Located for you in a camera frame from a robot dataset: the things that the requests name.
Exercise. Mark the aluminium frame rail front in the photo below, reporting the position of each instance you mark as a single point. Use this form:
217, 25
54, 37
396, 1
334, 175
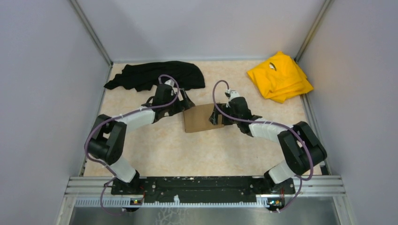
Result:
96, 191

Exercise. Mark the left aluminium corner post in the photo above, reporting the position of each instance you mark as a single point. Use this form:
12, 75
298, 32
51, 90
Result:
91, 32

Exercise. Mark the brown cardboard paper box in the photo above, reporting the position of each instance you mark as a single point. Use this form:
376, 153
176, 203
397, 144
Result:
196, 119

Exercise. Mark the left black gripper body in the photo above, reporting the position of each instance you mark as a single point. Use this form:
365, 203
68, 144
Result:
176, 106

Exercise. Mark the aluminium corner post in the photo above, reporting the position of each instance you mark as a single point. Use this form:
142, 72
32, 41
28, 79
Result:
91, 32
314, 28

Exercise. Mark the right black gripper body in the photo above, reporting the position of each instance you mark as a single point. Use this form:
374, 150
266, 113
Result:
226, 121

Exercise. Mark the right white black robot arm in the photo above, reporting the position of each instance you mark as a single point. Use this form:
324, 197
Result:
301, 148

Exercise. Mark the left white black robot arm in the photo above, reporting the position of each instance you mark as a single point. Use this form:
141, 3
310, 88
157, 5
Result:
105, 142

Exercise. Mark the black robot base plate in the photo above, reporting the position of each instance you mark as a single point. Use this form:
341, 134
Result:
202, 189

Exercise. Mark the right aluminium corner post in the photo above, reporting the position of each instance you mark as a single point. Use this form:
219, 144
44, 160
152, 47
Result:
314, 28

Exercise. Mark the black cloth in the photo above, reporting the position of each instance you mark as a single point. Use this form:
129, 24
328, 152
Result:
144, 76

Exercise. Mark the yellow folded cloth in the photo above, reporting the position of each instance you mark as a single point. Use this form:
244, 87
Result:
279, 78

